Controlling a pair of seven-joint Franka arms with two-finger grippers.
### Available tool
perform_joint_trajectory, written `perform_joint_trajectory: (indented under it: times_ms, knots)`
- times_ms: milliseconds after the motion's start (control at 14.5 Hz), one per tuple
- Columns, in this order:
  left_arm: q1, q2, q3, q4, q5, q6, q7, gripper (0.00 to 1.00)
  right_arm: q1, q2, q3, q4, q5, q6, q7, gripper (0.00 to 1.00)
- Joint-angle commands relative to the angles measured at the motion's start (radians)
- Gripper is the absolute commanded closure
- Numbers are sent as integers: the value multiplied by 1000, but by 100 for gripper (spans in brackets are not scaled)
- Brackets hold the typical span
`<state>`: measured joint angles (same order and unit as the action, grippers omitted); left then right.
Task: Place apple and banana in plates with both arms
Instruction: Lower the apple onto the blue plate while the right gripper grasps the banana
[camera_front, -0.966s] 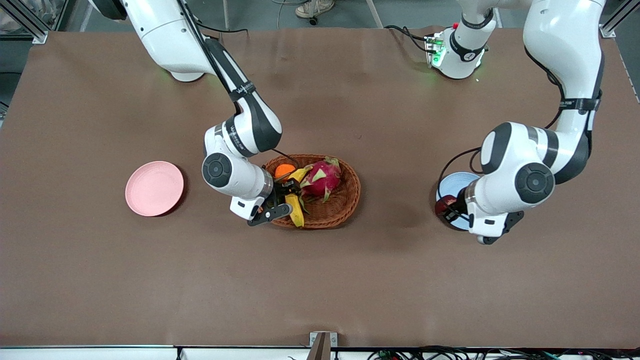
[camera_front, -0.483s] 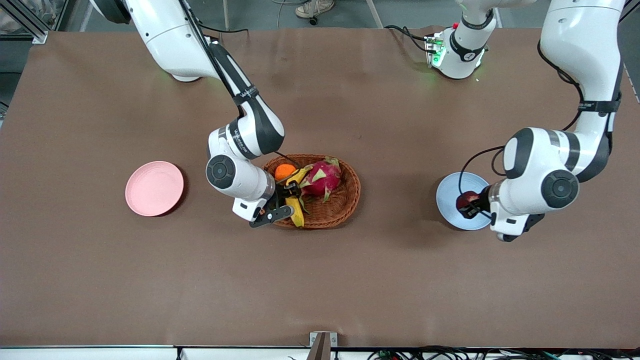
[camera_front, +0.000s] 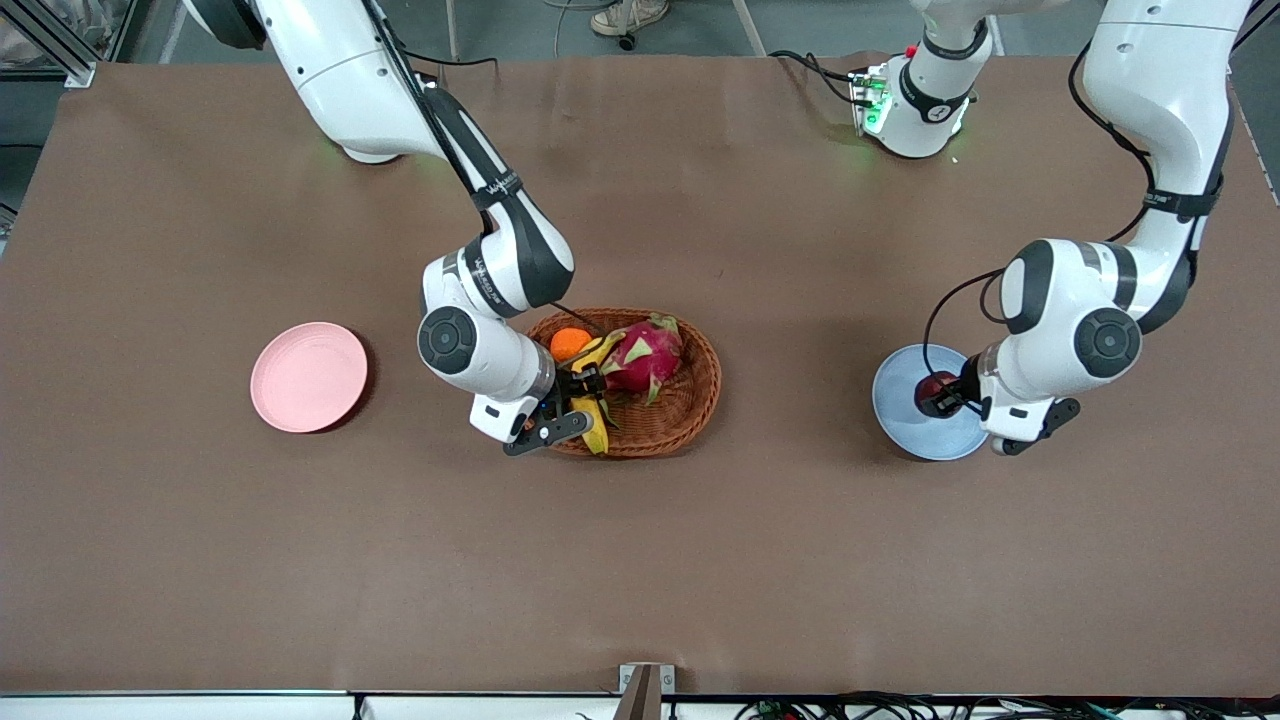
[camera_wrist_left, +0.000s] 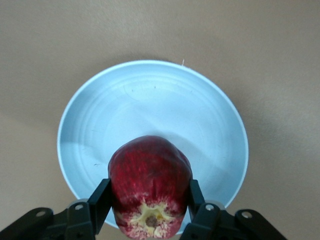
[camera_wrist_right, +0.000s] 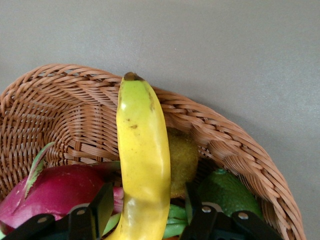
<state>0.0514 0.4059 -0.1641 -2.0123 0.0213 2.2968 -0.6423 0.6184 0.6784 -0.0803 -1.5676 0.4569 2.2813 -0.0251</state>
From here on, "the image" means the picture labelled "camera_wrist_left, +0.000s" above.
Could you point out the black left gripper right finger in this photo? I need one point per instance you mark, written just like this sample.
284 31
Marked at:
205 220

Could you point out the blue round plate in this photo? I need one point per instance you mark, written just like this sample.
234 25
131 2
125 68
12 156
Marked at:
150 105

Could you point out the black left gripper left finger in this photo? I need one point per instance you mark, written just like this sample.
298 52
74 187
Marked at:
97 210

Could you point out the red apple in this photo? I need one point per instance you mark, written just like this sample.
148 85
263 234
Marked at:
150 180

